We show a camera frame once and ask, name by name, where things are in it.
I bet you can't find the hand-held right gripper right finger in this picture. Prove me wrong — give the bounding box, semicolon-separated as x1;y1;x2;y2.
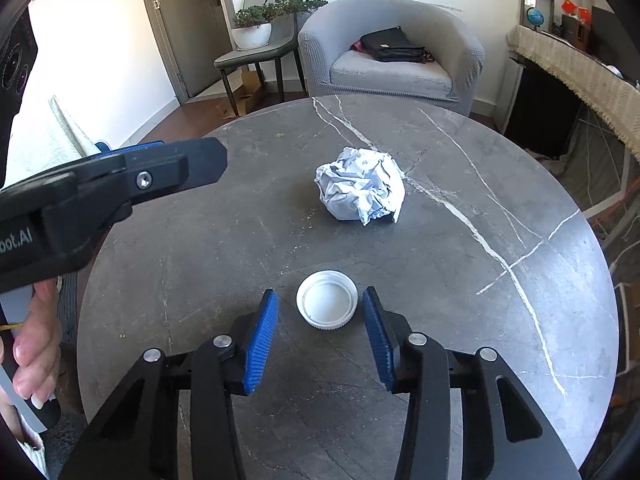
362;286;583;480

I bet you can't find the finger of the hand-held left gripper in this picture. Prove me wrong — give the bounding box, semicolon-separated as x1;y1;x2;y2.
75;137;229;226

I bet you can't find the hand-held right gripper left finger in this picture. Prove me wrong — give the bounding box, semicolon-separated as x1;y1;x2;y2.
59;288;280;480

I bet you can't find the white bottle cap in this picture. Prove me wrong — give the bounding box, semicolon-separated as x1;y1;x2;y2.
295;270;360;331

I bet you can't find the person's left hand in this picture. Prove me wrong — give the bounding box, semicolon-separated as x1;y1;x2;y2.
11;280;64;407

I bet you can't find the white textured cloth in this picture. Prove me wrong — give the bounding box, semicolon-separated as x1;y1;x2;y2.
47;95;101;159

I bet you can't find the grey door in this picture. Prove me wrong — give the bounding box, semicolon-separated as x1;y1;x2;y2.
135;0;234;104

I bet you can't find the grey dining chair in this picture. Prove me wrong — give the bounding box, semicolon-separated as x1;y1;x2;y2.
213;0;307;117

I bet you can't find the crumpled white paper ball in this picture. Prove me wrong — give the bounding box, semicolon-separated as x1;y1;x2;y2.
314;147;406;227

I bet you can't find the potted plant in white pot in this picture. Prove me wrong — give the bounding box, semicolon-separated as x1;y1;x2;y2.
231;0;329;51

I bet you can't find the grey armchair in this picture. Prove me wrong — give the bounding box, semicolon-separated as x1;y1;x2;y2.
298;0;486;119

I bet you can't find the black handbag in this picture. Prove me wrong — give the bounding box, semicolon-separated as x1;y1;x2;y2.
359;26;426;64

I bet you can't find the black cabinet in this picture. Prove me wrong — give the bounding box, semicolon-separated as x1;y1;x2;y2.
502;57;584;159

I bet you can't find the beige fringed tablecloth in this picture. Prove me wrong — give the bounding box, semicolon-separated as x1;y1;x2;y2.
507;24;640;157

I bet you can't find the framed mirror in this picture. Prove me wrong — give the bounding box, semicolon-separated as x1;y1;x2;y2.
519;0;555;34

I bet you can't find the black monitor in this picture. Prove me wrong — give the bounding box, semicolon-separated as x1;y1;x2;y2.
591;5;632;69

